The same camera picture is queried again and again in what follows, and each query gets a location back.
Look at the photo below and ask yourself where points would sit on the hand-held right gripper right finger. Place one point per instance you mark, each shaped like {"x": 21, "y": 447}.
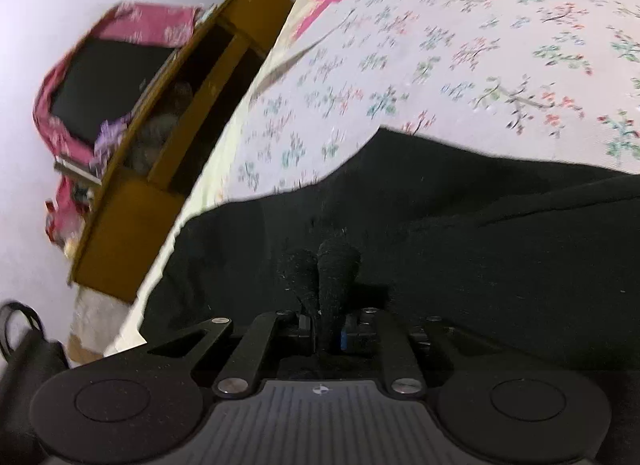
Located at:
{"x": 387, "y": 345}

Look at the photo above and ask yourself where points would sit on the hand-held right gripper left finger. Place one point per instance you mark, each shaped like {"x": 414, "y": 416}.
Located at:
{"x": 265, "y": 340}

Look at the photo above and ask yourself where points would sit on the black pants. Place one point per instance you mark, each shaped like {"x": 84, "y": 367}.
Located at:
{"x": 450, "y": 225}

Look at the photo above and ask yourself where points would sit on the cream bed skirt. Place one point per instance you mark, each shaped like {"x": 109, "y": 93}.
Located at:
{"x": 97, "y": 325}

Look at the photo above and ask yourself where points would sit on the wooden tv cabinet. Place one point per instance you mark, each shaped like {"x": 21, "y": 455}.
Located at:
{"x": 125, "y": 235}

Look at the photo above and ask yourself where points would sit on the grey cloth bundle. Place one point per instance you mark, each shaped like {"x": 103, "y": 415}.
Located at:
{"x": 160, "y": 130}

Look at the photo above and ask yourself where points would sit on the black bag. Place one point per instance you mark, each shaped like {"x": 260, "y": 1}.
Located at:
{"x": 27, "y": 375}

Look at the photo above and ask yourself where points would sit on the purple cloth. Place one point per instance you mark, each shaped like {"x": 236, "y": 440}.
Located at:
{"x": 112, "y": 137}

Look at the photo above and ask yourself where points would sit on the black television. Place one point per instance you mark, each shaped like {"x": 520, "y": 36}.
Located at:
{"x": 100, "y": 85}

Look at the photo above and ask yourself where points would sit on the television with pink cover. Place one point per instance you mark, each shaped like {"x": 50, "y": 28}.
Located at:
{"x": 145, "y": 20}

